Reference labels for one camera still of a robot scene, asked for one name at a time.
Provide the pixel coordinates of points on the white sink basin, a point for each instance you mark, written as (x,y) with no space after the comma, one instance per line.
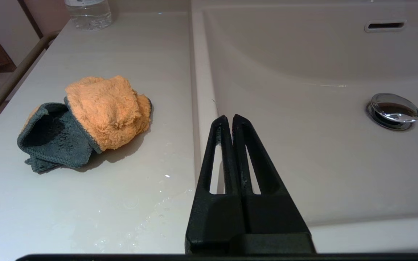
(321,163)

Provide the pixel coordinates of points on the orange and grey cleaning cloth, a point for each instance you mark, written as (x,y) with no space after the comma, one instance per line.
(107,112)

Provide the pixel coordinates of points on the capless clear plastic bottle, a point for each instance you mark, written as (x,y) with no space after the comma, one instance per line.
(89,16)

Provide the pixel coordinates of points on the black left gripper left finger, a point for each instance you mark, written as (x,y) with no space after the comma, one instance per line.
(212,217)

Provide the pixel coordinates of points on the beige counter edge rail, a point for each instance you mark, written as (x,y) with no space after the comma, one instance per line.
(9,83)

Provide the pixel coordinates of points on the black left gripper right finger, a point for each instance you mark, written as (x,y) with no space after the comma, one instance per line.
(274,217)

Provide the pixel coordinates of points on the chrome drain stopper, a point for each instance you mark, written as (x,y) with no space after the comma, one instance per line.
(394,108)

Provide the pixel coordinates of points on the dark brown partition frame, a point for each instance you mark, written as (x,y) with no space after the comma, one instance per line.
(31,20)

